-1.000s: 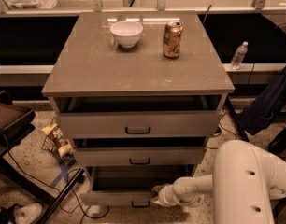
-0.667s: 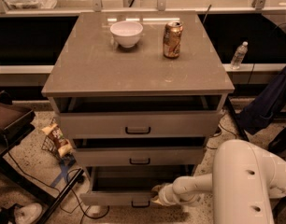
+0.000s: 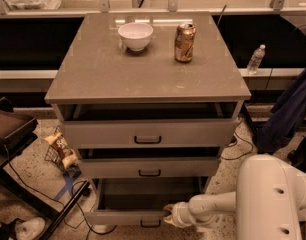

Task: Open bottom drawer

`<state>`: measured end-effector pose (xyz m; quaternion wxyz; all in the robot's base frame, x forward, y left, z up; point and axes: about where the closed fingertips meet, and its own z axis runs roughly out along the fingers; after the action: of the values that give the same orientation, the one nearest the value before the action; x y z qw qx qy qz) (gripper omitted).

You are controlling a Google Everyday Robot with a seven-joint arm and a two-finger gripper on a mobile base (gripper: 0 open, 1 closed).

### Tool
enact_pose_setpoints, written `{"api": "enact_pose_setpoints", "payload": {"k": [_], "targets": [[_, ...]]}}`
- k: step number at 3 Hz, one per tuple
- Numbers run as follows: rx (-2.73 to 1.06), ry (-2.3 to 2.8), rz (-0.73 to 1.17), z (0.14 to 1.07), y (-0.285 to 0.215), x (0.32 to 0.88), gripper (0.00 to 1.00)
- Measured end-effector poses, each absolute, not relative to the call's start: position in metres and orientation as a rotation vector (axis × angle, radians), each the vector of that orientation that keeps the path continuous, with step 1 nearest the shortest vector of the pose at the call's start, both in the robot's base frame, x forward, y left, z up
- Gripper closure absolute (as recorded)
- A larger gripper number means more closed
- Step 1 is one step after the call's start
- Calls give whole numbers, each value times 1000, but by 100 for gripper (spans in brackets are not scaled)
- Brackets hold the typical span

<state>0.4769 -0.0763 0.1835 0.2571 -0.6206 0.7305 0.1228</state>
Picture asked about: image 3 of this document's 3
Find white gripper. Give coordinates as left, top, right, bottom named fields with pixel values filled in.
left=163, top=202, right=192, bottom=228

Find drawer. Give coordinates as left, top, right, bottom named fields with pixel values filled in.
left=86, top=177, right=207, bottom=227
left=78, top=157, right=219, bottom=178
left=59, top=119, right=237, bottom=149

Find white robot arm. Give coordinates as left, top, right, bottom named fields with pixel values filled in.
left=164, top=155, right=306, bottom=240

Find grey drawer cabinet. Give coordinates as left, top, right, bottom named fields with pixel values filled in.
left=44, top=11, right=252, bottom=198

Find snack chip bag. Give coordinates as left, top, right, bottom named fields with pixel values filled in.
left=45, top=132, right=77, bottom=169

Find white shoe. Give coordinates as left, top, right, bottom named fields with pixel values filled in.
left=14, top=217, right=45, bottom=240

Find black office chair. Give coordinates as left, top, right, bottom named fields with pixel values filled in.
left=287, top=137, right=306, bottom=173

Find dark blue jacket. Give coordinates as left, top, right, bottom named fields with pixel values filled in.
left=253, top=68, right=306, bottom=154

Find clear plastic water bottle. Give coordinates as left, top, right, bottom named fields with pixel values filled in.
left=247, top=44, right=266, bottom=75

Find black side cart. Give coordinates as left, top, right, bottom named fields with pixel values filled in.
left=0, top=96, right=91, bottom=240

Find golden soda can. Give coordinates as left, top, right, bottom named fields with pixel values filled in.
left=174, top=22, right=196, bottom=63

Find white bowl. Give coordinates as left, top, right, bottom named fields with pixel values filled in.
left=118, top=22, right=153, bottom=51

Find black cable right floor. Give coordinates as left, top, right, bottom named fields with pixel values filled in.
left=220, top=120, right=255, bottom=162

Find small wire basket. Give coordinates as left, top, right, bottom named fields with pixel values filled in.
left=45, top=146, right=66, bottom=170

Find black floor cable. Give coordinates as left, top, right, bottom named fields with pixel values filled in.
left=2, top=143, right=118, bottom=240

